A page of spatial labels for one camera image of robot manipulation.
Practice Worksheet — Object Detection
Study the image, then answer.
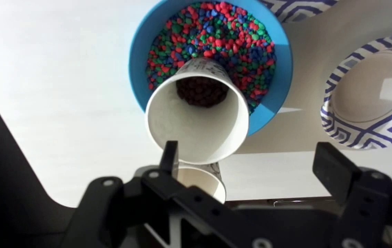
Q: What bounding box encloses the blue patterned paper bowl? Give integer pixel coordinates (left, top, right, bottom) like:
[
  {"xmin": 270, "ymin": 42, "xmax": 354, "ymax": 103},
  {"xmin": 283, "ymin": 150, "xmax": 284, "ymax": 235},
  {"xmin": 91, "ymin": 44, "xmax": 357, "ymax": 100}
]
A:
[
  {"xmin": 320, "ymin": 35, "xmax": 392, "ymax": 150},
  {"xmin": 258, "ymin": 0, "xmax": 339, "ymax": 23}
]

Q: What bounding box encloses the heap of dark pebbles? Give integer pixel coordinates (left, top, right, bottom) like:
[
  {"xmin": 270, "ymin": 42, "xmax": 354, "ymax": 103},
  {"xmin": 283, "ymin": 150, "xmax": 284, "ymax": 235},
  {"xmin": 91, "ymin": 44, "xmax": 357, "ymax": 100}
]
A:
[{"xmin": 176, "ymin": 76, "xmax": 230, "ymax": 108}]

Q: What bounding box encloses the heap of coloured pebbles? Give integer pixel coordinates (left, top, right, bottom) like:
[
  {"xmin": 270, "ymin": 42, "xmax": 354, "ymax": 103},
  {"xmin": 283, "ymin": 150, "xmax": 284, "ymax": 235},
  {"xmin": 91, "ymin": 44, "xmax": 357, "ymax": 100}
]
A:
[{"xmin": 146, "ymin": 1, "xmax": 277, "ymax": 114}]

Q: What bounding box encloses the white paper cup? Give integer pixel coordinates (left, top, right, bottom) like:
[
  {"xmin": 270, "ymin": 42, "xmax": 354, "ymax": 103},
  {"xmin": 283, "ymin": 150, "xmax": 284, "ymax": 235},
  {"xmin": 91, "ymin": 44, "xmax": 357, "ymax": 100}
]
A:
[
  {"xmin": 145, "ymin": 57, "xmax": 250, "ymax": 165},
  {"xmin": 177, "ymin": 162, "xmax": 226, "ymax": 204}
]

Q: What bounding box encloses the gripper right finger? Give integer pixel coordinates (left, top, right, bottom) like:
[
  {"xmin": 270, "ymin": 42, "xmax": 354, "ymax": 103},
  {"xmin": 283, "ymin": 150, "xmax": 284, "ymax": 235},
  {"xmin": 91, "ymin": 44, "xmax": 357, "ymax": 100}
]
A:
[{"xmin": 312, "ymin": 142, "xmax": 392, "ymax": 248}]

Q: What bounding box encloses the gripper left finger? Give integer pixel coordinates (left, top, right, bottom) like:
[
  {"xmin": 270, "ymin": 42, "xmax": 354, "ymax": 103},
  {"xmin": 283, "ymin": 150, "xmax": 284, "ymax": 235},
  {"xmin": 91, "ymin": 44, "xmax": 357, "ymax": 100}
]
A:
[{"xmin": 60, "ymin": 141, "xmax": 272, "ymax": 248}]

